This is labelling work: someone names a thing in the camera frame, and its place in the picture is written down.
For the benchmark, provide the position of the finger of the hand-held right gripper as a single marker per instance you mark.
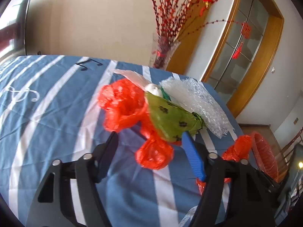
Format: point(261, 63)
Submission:
point(267, 182)

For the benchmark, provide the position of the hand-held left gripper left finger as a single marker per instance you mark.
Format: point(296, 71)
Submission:
point(110, 152)

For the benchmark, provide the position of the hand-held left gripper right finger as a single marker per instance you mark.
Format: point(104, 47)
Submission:
point(194, 157)

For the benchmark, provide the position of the bin with red liner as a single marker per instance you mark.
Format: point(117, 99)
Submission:
point(265, 156)

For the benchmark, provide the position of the green paw print bag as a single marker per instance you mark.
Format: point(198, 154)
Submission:
point(170, 118)

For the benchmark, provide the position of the clear plastic wrapper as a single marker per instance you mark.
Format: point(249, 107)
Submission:
point(132, 76)

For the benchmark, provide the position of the wooden chair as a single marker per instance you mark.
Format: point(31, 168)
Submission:
point(292, 144)

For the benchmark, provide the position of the small knotted red plastic bag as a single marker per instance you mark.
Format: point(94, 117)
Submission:
point(153, 155)

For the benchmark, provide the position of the large red plastic bag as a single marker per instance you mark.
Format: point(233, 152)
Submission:
point(123, 104)

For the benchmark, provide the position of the clear bubble wrap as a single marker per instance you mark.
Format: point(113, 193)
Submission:
point(196, 97)

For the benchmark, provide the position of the teal plastic piece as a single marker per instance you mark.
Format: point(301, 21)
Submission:
point(166, 95)

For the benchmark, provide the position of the blue white striped tablecloth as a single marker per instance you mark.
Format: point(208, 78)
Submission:
point(47, 113)

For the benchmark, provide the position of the white tissue ball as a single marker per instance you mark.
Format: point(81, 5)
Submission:
point(153, 89)

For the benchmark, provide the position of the glass panel door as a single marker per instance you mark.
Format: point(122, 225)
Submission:
point(239, 59)

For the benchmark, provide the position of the clear glass vase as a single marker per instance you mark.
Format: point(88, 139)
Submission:
point(163, 49)

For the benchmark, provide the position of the red hanging tassel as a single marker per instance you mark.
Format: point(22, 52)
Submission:
point(237, 50)

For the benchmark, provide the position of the red paper cut ornament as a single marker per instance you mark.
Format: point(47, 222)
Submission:
point(246, 29)

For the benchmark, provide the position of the red berry branches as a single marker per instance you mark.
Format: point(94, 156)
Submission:
point(170, 9)

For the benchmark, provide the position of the black television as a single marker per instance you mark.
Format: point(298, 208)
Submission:
point(14, 28)

